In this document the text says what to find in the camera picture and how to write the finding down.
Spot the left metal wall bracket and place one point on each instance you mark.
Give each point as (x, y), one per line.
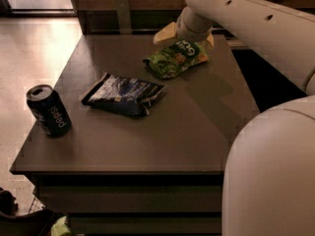
(123, 16)

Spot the grey drawer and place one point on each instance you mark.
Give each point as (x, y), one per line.
(145, 225)
(127, 199)

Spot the dark chair at corner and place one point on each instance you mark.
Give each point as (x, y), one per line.
(37, 223)

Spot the green rice chip bag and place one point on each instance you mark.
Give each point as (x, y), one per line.
(172, 61)

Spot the lower grey drawer front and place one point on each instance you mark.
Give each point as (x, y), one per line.
(145, 225)

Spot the blue chip bag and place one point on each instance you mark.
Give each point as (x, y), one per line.
(126, 96)

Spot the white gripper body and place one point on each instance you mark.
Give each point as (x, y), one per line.
(194, 33)

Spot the green item at bottom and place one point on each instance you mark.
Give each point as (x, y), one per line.
(60, 228)

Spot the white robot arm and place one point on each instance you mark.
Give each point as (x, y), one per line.
(269, 178)

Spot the blue pepsi can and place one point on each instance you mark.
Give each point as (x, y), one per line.
(49, 111)

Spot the upper grey drawer front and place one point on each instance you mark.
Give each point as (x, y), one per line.
(127, 199)

